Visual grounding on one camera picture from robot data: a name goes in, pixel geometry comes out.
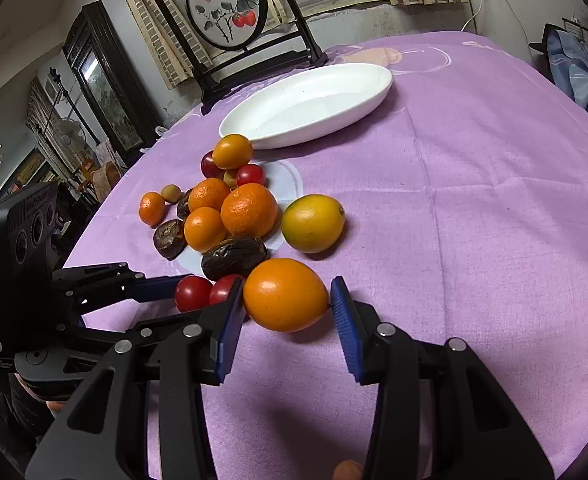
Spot red cherry tomato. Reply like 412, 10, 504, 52
173, 275, 213, 313
235, 164, 266, 186
209, 274, 245, 306

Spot dark water chestnut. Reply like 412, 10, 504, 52
201, 237, 269, 281
153, 219, 187, 261

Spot small mandarin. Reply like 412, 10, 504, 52
184, 207, 227, 252
187, 178, 231, 212
138, 192, 167, 228

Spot dark water chestnut hidden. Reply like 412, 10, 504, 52
175, 190, 192, 221

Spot small yellow green longan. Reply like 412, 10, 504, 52
160, 184, 183, 205

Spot small mandarin front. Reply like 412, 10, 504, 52
184, 207, 227, 252

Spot dark water chestnut front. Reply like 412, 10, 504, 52
201, 237, 269, 281

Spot dark red tomato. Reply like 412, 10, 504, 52
201, 151, 224, 179

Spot large textured mandarin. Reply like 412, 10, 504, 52
220, 183, 279, 238

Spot smooth orange kumquat top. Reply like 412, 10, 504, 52
213, 133, 254, 170

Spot yellow green citrus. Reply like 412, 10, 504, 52
281, 194, 346, 254

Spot operator hand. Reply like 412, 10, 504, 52
46, 401, 67, 416

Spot purple tablecloth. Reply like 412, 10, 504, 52
66, 32, 588, 479

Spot white oval plate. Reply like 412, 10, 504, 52
219, 63, 394, 150

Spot checkered curtain left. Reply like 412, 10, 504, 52
126, 0, 213, 89

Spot blue clothes pile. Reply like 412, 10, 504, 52
545, 29, 588, 112

